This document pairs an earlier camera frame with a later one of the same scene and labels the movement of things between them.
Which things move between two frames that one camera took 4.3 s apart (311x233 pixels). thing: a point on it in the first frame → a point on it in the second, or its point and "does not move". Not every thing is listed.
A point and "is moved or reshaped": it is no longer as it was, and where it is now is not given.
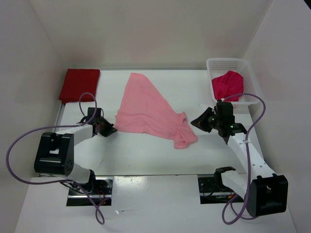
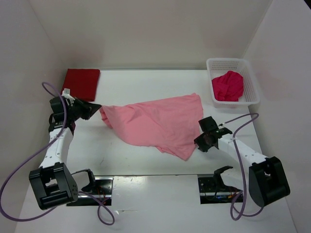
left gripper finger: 109,125 → 79,107
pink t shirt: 145,109 is moved or reshaped
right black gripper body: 213,122 → 202,142
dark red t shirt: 78,81 does not move
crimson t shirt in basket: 231,83 does not move
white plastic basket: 216,67 does not move
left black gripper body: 99,122 → 75,115
